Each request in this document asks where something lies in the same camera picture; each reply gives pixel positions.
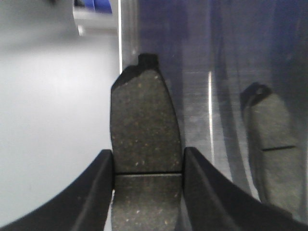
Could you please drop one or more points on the grey brake pad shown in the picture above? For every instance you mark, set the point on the grey brake pad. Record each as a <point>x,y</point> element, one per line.
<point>276,162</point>
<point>147,150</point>

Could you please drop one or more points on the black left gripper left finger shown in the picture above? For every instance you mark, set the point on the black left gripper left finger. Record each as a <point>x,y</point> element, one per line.
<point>82,206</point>

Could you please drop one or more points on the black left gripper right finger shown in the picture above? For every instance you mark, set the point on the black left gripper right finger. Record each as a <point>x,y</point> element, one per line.
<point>216,204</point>

